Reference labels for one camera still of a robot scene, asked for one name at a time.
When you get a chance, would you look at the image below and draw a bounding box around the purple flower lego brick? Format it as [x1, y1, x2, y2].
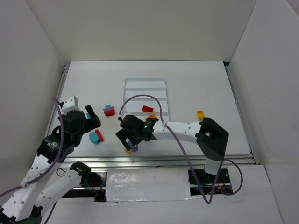
[130, 145, 138, 153]

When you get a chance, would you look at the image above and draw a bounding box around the yellow rounded lego brick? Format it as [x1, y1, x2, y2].
[145, 114, 157, 120]

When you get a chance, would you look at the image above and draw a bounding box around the red curved lego brick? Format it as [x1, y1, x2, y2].
[142, 105, 154, 112]

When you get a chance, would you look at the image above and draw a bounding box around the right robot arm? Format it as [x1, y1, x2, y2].
[116, 114, 229, 175]

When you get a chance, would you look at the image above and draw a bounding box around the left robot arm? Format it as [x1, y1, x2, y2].
[0, 105, 100, 224]

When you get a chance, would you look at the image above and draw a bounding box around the teal rounded lego brick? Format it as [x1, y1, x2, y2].
[89, 132, 100, 144]

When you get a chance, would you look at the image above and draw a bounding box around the red lego brick in stack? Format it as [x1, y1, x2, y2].
[104, 109, 115, 117]

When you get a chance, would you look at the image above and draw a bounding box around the red cloud lego brick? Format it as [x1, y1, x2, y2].
[94, 129, 104, 142]

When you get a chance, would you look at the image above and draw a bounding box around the white divided sorting tray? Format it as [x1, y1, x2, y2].
[121, 78, 169, 120]

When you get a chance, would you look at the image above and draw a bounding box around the silver foil cover plate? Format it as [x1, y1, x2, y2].
[106, 168, 191, 202]

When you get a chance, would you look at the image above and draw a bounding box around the yellow flat lego plate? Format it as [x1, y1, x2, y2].
[197, 110, 205, 121]

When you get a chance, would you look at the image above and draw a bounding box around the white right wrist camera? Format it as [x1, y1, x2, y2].
[118, 112, 127, 121]

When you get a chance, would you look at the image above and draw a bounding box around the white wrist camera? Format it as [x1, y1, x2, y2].
[61, 96, 81, 115]
[118, 112, 127, 121]

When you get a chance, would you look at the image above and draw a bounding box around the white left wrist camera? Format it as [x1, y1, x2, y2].
[61, 96, 81, 115]

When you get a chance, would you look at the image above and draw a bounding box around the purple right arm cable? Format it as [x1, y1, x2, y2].
[119, 94, 244, 205]

